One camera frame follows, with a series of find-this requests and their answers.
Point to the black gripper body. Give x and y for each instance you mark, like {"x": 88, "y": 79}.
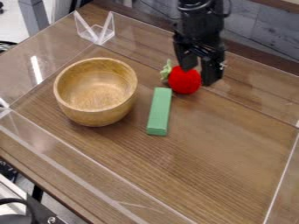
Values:
{"x": 196, "y": 37}

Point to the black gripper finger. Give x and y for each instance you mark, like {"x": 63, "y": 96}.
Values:
{"x": 186, "y": 57}
{"x": 212, "y": 65}

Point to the red knitted fruit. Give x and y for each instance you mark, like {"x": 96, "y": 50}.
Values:
{"x": 184, "y": 82}

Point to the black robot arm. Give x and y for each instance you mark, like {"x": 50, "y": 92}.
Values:
{"x": 202, "y": 8}

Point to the green rectangular block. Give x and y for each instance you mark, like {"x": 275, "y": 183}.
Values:
{"x": 159, "y": 113}

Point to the wooden bowl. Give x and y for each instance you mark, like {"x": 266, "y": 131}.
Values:
{"x": 95, "y": 90}

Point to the clear acrylic corner bracket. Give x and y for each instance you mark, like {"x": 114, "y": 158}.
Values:
{"x": 95, "y": 33}

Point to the clear acrylic enclosure wall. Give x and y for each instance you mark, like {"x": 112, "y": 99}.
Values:
{"x": 224, "y": 168}

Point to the grey post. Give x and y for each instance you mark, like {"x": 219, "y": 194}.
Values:
{"x": 34, "y": 15}

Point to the black clamp with cable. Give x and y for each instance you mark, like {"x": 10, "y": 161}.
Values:
{"x": 31, "y": 218}

